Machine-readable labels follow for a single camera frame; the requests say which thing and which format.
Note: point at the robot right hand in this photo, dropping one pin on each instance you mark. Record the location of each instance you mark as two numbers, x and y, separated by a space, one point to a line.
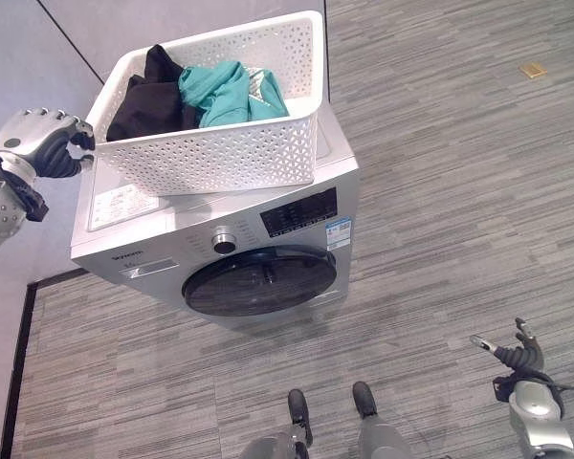
519 354

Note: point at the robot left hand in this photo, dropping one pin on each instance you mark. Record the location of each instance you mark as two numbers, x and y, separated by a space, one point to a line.
38 138

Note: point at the black garment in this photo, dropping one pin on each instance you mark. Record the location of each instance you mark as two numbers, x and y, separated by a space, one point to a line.
150 98

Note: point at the white perforated laundry basket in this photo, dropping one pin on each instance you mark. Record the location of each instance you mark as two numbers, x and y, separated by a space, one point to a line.
210 129

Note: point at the teal garment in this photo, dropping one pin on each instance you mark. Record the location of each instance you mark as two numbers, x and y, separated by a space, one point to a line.
234 95

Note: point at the dark round washer door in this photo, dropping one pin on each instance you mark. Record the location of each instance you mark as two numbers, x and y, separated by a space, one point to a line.
260 281

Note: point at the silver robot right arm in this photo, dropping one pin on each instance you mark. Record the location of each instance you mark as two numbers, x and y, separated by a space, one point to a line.
538 416

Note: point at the washer detergent drawer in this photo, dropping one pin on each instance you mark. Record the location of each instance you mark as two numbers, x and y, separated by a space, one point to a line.
148 268

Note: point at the silver washer control knob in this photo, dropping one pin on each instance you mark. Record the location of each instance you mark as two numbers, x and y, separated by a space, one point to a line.
223 242

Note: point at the black washer display panel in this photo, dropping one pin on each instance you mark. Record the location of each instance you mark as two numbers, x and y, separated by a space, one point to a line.
299 212

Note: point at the white instruction sticker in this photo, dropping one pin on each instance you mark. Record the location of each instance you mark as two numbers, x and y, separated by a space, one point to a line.
123 203

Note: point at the silver front-load washing machine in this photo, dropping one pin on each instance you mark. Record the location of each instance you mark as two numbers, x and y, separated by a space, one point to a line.
220 229

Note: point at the blue energy label sticker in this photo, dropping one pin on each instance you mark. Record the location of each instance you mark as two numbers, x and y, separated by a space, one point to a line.
338 233

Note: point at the black baseboard strip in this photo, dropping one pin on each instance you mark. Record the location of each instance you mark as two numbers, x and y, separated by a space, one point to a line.
19 363

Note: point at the brass floor socket plate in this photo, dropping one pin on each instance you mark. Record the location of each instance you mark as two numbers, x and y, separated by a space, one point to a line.
533 70

